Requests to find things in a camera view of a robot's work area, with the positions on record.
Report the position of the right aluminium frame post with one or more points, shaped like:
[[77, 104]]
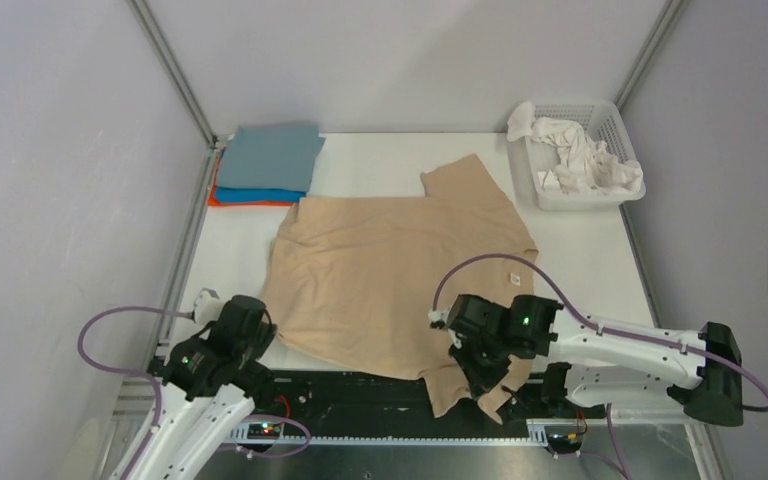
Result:
[[659, 35]]

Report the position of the aluminium frame post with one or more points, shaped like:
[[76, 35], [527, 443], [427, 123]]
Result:
[[659, 35], [148, 22]]

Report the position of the right small circuit board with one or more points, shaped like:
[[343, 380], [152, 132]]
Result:
[[565, 444]]

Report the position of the small circuit board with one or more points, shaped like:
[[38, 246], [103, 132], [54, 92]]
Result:
[[264, 431], [565, 444]]

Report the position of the bright blue folded t shirt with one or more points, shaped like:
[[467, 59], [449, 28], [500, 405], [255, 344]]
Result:
[[231, 197]]

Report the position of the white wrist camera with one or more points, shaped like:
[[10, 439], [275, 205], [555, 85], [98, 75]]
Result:
[[207, 307], [438, 319]]

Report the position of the grey-blue folded t shirt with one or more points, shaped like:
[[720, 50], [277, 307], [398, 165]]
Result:
[[279, 157]]

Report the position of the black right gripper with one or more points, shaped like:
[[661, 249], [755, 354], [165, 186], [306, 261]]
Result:
[[481, 381]]

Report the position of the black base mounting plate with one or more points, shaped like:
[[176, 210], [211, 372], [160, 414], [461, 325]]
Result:
[[349, 407]]

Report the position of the white plastic laundry basket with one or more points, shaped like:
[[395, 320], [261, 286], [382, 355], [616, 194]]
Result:
[[573, 156]]

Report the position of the white crumpled t shirt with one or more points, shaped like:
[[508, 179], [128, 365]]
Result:
[[583, 156]]

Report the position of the beige t shirt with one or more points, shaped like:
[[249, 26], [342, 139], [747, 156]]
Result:
[[351, 281]]

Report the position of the orange folded t shirt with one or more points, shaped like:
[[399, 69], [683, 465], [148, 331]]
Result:
[[214, 183]]

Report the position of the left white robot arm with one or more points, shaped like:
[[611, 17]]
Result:
[[209, 383]]

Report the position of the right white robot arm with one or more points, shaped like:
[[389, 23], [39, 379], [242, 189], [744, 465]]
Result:
[[599, 362]]

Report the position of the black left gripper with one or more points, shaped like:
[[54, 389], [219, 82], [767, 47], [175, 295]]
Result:
[[266, 335]]

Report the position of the left small circuit board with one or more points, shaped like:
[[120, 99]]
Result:
[[264, 431]]

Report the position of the left aluminium frame post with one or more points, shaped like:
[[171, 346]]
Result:
[[148, 22]]

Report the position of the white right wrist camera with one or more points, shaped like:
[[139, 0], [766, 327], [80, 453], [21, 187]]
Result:
[[438, 319]]

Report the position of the front aluminium rail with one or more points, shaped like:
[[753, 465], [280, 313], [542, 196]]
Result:
[[136, 401]]

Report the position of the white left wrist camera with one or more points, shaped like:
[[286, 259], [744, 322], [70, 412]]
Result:
[[207, 307]]

